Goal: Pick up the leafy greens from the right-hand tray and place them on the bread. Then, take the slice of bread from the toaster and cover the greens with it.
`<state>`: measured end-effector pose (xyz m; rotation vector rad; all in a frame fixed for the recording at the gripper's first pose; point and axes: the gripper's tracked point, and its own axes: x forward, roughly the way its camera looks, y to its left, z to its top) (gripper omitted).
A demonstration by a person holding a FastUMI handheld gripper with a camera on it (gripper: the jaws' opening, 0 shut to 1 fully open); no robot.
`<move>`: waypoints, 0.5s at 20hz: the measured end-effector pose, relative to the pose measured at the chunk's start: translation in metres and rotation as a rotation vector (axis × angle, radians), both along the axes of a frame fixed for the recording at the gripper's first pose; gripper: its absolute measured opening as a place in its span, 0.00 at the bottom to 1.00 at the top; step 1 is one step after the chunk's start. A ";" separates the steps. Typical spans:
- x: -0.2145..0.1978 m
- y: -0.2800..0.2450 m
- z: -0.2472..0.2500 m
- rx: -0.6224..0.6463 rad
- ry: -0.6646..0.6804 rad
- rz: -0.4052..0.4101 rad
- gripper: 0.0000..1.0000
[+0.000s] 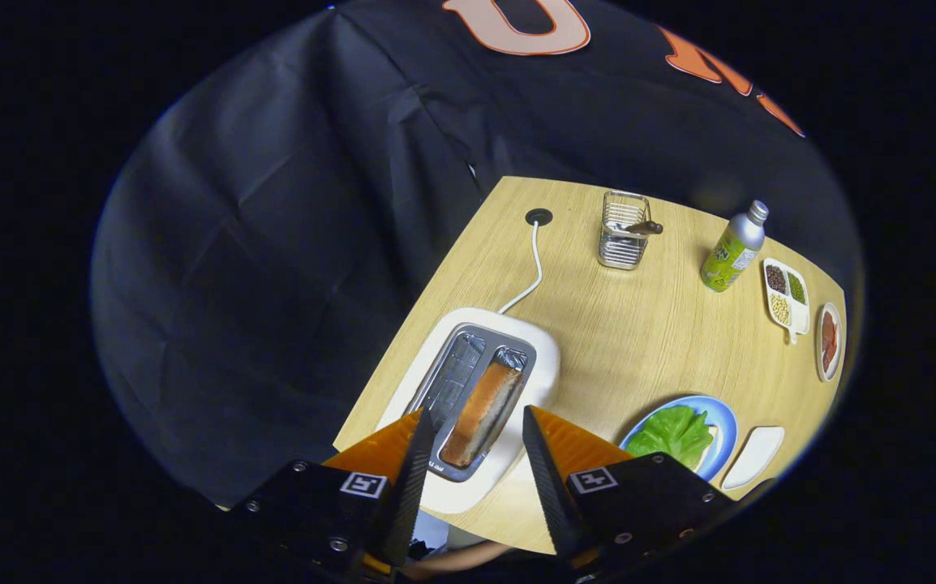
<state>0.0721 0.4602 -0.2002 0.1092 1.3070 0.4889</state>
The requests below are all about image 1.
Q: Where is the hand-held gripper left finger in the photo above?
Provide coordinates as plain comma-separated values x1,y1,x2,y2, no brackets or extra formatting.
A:
229,408,436,581

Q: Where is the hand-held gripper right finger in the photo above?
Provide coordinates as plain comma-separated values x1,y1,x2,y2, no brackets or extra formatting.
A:
522,406,736,577

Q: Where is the toasted bread slice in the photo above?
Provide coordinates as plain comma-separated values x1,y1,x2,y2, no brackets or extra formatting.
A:
440,362,524,469

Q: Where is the green lettuce leaf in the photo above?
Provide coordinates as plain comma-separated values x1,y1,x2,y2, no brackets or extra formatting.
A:
625,406,715,471

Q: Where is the white toaster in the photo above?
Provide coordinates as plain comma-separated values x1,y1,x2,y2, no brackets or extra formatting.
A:
375,307,560,515

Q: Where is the blue plate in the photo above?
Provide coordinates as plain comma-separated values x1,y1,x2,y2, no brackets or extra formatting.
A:
619,395,739,482

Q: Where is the small white dish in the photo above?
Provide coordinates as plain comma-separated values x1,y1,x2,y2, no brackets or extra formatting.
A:
721,427,785,491

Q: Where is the black backdrop cloth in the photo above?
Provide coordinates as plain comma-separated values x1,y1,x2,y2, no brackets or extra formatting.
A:
91,0,858,508

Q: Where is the white round plate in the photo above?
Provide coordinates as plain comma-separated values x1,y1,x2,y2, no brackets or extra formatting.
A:
815,303,844,383

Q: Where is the green label metal bottle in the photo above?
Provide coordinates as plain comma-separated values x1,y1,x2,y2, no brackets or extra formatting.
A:
699,200,770,294

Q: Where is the white divided dish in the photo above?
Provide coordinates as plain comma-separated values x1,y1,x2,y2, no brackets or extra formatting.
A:
762,257,811,345

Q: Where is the white power cable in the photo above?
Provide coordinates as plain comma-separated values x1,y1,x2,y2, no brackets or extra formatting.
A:
498,221,544,315

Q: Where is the metal wire basket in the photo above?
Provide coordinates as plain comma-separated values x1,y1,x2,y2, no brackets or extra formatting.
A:
597,191,652,271

